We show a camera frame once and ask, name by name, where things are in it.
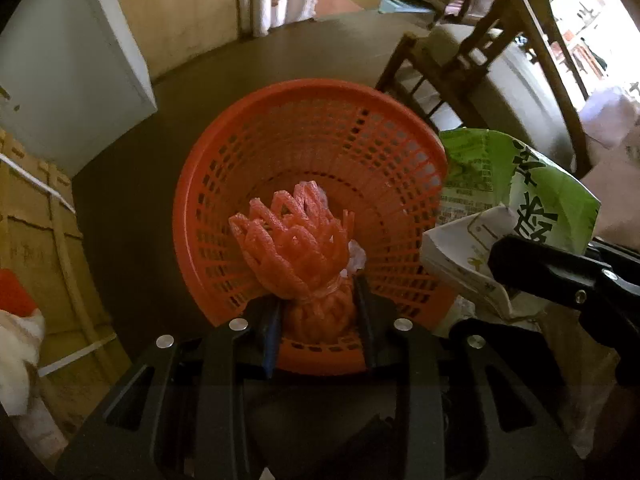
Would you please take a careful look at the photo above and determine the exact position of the orange foam fruit net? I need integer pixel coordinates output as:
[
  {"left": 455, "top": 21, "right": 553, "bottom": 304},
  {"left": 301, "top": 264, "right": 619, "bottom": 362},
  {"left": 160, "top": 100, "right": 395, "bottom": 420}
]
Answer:
[{"left": 228, "top": 179, "right": 361, "bottom": 346}]

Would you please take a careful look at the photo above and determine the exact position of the small brown cardboard box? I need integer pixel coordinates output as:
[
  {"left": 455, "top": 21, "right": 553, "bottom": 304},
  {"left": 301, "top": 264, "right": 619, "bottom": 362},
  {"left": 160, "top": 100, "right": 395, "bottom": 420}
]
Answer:
[{"left": 580, "top": 146, "right": 640, "bottom": 242}]

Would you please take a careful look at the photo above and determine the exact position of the pink cloth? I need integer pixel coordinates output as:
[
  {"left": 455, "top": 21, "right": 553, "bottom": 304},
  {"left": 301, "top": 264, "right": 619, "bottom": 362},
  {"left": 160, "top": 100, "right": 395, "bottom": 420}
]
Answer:
[{"left": 542, "top": 310, "right": 622, "bottom": 458}]

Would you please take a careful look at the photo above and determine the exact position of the large strapped cardboard box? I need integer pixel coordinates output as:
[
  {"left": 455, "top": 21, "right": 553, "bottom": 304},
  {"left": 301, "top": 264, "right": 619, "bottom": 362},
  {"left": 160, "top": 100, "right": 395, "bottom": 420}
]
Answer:
[{"left": 0, "top": 130, "right": 132, "bottom": 411}]

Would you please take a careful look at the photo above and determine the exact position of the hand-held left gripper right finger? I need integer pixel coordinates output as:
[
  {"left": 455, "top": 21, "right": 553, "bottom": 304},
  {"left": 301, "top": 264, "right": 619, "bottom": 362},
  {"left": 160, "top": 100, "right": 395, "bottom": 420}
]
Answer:
[{"left": 350, "top": 272, "right": 586, "bottom": 480}]

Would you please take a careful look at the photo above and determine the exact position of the wooden chair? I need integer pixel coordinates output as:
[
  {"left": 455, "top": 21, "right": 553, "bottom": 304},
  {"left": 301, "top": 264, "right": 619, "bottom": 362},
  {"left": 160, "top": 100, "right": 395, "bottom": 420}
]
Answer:
[{"left": 375, "top": 0, "right": 593, "bottom": 177}]

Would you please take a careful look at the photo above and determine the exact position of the green and white carton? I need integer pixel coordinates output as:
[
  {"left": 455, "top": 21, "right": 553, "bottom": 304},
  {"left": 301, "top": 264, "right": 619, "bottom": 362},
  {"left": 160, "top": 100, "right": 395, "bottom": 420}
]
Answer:
[{"left": 420, "top": 128, "right": 601, "bottom": 322}]

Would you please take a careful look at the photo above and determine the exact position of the large brown cardboard sheet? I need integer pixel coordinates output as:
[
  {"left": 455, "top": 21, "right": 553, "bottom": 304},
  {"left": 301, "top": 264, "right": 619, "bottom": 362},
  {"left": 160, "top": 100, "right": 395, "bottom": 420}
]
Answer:
[{"left": 102, "top": 0, "right": 251, "bottom": 81}]

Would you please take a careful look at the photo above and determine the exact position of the grey metal cabinet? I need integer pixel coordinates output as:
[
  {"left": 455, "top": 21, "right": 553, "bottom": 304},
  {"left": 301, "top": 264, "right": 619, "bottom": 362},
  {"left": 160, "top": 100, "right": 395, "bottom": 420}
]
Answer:
[{"left": 0, "top": 0, "right": 158, "bottom": 178}]

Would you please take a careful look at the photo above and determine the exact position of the beige chair cushion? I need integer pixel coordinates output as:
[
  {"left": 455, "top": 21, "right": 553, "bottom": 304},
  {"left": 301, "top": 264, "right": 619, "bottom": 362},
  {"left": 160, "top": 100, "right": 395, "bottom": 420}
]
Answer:
[{"left": 425, "top": 22, "right": 571, "bottom": 161}]

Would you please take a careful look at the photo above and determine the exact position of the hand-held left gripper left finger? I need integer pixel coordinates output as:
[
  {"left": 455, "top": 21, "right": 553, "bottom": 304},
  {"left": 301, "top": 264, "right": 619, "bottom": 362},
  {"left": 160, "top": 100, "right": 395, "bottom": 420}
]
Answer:
[{"left": 55, "top": 301, "right": 283, "bottom": 480}]

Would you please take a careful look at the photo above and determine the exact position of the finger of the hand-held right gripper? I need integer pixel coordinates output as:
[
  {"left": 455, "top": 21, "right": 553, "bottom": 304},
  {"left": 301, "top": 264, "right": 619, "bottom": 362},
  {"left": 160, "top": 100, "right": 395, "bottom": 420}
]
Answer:
[
  {"left": 487, "top": 234, "right": 640, "bottom": 386},
  {"left": 449, "top": 316, "right": 546, "bottom": 347}
]

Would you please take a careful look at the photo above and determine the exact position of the red and white cloth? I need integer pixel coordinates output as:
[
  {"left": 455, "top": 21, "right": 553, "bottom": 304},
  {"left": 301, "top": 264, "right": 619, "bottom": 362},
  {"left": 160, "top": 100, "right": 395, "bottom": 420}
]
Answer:
[{"left": 0, "top": 269, "right": 68, "bottom": 461}]

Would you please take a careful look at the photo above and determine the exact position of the orange plastic basket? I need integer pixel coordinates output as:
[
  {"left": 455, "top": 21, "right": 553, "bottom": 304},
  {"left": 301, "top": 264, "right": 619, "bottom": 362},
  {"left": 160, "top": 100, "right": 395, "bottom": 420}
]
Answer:
[{"left": 172, "top": 78, "right": 458, "bottom": 376}]

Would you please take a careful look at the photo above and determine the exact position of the white plastic bag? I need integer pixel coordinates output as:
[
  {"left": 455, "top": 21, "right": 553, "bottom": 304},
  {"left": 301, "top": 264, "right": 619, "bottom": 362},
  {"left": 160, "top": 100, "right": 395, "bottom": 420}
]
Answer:
[{"left": 580, "top": 85, "right": 640, "bottom": 147}]

